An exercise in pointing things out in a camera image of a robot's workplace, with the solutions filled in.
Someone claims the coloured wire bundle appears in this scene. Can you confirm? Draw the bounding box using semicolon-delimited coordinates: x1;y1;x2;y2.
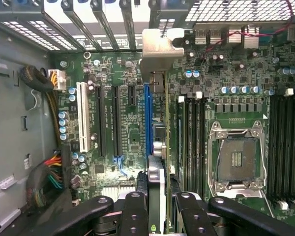
26;151;64;209

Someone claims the CPU socket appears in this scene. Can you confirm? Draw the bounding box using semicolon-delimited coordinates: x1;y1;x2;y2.
207;119;268;197

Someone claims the white expansion slot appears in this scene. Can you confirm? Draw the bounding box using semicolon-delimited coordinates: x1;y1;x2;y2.
76;82;92;153

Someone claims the red wire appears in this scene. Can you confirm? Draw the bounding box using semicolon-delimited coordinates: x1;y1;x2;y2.
203;0;295;54

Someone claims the blue expansion slot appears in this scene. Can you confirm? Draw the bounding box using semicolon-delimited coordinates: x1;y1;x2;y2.
144;83;153;156

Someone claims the white power connector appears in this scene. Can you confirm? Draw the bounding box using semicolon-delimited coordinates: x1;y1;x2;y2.
48;69;66;92

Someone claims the open black PC case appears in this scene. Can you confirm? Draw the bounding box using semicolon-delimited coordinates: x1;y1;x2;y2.
0;0;295;236

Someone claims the black RAM slot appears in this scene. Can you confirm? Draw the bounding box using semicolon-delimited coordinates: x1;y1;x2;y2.
201;92;209;192
286;88;295;209
269;94;278;205
278;94;287;209
193;92;201;192
186;97;194;192

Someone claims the long black expansion slot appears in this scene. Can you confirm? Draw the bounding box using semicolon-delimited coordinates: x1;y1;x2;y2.
111;85;123;158
95;85;107;158

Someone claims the silver chipset heatsink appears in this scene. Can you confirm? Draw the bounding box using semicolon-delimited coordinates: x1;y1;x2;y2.
103;185;138;201

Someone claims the green motherboard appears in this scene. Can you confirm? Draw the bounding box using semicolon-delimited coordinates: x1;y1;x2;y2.
49;51;295;217

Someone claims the braided power wire bundle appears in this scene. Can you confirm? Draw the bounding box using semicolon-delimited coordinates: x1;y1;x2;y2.
21;65;62;148

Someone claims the short black expansion slot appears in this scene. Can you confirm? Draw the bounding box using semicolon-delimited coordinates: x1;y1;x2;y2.
127;85;136;107

